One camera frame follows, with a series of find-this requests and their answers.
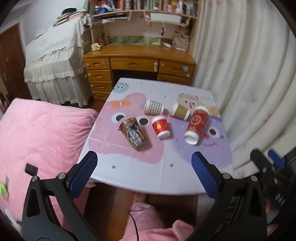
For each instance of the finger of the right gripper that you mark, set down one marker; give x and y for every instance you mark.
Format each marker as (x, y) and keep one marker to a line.
(278, 162)
(260, 161)

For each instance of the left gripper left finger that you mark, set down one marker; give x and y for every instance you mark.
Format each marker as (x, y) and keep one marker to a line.
(40, 222)

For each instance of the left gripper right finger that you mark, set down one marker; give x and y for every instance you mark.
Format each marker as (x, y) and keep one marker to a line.
(238, 212)

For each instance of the grey checkered paper cup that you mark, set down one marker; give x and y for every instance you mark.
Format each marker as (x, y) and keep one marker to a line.
(153, 107)

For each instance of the tall red patterned cup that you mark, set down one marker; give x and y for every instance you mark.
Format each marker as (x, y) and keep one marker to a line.
(196, 125)

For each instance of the brown sleeve paper cup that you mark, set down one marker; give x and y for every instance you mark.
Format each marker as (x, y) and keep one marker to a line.
(179, 111)

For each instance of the small red paper cup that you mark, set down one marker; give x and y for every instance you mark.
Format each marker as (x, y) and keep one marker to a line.
(160, 126)

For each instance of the clear printed plastic cup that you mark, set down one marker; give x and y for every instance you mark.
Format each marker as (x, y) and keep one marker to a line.
(130, 128)

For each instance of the pink fluffy bed blanket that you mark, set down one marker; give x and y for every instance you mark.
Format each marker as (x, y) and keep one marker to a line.
(47, 136)

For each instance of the pink fleece robe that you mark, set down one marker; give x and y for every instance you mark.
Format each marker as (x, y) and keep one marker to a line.
(144, 223)

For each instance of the white floral curtain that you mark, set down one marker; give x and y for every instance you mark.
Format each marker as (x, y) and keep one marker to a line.
(245, 55)

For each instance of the cartoon monster tablecloth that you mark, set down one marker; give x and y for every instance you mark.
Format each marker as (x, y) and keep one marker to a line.
(159, 166)

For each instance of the patterned cardboard box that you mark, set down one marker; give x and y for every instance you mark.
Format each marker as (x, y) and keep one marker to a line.
(180, 44)

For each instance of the white lace covered piano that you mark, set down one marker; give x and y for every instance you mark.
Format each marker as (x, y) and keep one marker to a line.
(54, 70)

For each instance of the wooden bookshelf hutch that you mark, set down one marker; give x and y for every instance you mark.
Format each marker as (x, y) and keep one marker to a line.
(129, 22)

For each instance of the white storage box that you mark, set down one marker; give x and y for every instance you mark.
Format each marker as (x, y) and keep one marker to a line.
(166, 18)

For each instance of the brown wooden door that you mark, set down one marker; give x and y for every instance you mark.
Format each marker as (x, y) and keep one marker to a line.
(13, 64)

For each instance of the wooden desk with drawers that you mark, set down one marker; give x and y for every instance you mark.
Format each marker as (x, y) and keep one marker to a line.
(105, 67)

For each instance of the yellow ceramic mug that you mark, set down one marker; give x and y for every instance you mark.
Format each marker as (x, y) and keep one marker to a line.
(95, 47)

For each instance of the stack of books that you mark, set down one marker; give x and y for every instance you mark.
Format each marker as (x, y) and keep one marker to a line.
(65, 17)

